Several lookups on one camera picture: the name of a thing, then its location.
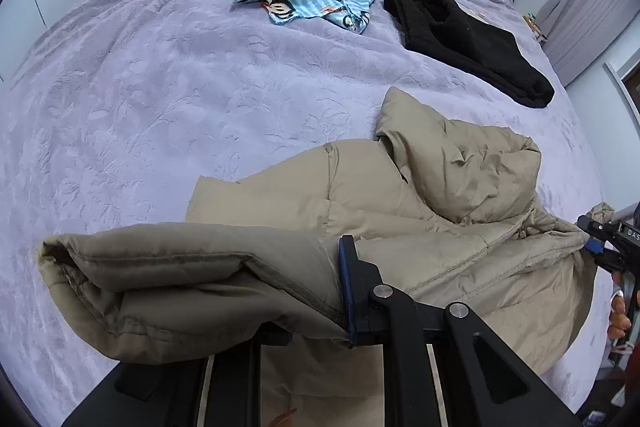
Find purple embossed bed blanket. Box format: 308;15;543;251
0;0;608;427

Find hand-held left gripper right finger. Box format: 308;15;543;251
337;234;583;427

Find person's right hand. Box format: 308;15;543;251
607;271;633;351

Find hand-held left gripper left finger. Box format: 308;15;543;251
62;324;291;427

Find black fleece garment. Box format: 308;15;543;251
383;0;556;109

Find beige puffer jacket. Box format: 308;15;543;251
36;87;617;427

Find small colourful bedside boxes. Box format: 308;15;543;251
522;12;548;45

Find white framed window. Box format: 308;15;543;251
604;61;640;118

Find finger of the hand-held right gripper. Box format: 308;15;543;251
587;239;629;277
576;214;623;239

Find grey curtain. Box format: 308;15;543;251
537;0;637;88

